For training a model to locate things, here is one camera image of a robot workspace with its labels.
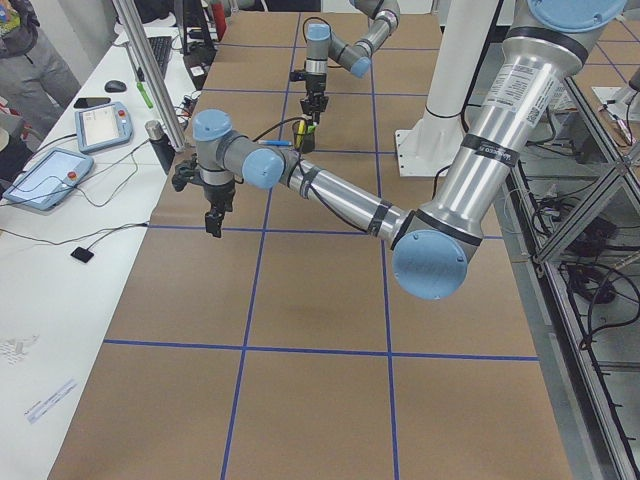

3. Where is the far blue teach pendant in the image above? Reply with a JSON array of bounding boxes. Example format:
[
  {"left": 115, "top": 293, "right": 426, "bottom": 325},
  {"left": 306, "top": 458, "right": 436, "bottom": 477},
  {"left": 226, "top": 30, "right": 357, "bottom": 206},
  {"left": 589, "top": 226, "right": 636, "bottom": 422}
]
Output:
[{"left": 75, "top": 102, "right": 133, "bottom": 154}]

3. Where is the near blue teach pendant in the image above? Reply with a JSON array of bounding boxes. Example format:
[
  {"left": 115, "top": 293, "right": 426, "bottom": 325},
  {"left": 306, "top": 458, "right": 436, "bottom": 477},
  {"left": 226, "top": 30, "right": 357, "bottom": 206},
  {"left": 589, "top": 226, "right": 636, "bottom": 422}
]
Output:
[{"left": 3, "top": 148, "right": 94, "bottom": 211}]

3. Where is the black keyboard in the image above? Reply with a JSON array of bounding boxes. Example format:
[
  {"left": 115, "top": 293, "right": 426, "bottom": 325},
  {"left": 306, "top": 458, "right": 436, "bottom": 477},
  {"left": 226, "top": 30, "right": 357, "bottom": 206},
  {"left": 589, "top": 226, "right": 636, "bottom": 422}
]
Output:
[{"left": 148, "top": 36, "right": 172, "bottom": 76}]

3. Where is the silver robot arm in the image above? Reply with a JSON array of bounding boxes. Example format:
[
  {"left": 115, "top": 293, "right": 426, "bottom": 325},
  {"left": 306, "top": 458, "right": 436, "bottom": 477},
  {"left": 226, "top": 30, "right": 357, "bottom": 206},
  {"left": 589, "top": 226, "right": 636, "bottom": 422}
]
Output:
[
  {"left": 289, "top": 0, "right": 401, "bottom": 125},
  {"left": 193, "top": 1, "right": 630, "bottom": 300}
]

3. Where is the aluminium frame post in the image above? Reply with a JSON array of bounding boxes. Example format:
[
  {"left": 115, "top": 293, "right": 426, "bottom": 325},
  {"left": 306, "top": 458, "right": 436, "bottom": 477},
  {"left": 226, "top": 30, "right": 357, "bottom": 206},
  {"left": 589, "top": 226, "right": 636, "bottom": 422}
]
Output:
[{"left": 113, "top": 0, "right": 185, "bottom": 152}]

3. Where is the person in grey clothes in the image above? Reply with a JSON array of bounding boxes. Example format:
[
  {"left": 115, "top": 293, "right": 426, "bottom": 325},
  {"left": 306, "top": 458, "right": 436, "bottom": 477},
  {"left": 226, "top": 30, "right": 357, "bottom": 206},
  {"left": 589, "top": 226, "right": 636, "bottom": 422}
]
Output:
[{"left": 0, "top": 0, "right": 84, "bottom": 136}]

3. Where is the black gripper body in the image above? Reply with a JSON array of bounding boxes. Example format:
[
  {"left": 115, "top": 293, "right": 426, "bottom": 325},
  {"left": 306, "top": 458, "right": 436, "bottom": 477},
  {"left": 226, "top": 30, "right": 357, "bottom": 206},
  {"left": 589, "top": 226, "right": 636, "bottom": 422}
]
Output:
[
  {"left": 203, "top": 180, "right": 235, "bottom": 213},
  {"left": 303, "top": 73, "right": 328, "bottom": 104}
]

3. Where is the blue teach pendant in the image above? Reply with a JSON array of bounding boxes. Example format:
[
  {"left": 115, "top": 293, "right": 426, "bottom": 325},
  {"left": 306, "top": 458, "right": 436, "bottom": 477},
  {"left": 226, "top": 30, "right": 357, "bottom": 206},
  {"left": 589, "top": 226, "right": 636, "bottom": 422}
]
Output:
[
  {"left": 3, "top": 148, "right": 94, "bottom": 211},
  {"left": 75, "top": 102, "right": 133, "bottom": 154}
]

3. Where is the black steel water bottle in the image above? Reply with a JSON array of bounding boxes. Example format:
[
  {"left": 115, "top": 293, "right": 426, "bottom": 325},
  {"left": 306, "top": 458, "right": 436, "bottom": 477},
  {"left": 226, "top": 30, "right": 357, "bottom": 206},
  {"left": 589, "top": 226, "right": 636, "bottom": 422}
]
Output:
[{"left": 145, "top": 120, "right": 175, "bottom": 175}]

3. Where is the black computer mouse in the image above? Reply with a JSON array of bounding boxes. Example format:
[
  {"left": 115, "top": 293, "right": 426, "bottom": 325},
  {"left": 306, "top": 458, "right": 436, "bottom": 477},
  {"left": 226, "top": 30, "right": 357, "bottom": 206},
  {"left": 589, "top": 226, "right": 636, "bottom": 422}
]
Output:
[{"left": 104, "top": 80, "right": 127, "bottom": 93}]

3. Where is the small black square pad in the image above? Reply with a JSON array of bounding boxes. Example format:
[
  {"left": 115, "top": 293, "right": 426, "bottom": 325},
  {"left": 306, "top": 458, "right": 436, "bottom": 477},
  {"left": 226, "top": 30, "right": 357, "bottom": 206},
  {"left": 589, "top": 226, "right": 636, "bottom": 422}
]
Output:
[{"left": 71, "top": 246, "right": 94, "bottom": 263}]

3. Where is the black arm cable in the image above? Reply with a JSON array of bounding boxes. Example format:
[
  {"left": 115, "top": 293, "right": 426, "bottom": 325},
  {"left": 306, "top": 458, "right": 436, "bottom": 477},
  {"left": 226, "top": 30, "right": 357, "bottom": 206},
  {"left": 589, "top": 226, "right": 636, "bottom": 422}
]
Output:
[{"left": 247, "top": 115, "right": 396, "bottom": 236}]

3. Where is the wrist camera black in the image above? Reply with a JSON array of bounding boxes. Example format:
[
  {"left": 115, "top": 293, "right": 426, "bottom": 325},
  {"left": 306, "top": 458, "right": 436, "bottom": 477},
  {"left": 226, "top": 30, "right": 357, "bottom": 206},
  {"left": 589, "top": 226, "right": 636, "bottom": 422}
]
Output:
[
  {"left": 289, "top": 70, "right": 307, "bottom": 82},
  {"left": 171, "top": 159, "right": 201, "bottom": 192}
]

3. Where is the black smartphone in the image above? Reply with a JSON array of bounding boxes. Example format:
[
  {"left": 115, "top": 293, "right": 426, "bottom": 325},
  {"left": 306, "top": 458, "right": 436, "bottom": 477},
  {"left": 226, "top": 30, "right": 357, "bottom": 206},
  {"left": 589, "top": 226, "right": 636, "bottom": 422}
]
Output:
[{"left": 73, "top": 97, "right": 111, "bottom": 110}]

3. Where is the green plastic tool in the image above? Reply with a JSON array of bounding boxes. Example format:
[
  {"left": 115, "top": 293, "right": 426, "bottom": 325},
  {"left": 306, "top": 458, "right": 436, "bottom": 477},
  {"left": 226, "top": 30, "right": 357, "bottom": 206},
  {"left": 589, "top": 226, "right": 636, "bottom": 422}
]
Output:
[{"left": 136, "top": 81, "right": 153, "bottom": 109}]

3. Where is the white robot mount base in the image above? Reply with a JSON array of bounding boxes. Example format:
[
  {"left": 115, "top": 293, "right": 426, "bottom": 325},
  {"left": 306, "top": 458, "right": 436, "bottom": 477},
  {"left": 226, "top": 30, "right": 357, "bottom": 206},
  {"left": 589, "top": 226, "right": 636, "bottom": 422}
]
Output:
[{"left": 395, "top": 0, "right": 502, "bottom": 177}]

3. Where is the black mesh pen cup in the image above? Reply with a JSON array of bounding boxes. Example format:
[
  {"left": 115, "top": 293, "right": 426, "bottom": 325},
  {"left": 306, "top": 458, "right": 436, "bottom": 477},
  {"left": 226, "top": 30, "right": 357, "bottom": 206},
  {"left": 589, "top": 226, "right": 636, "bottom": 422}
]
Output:
[{"left": 292, "top": 120, "right": 316, "bottom": 153}]

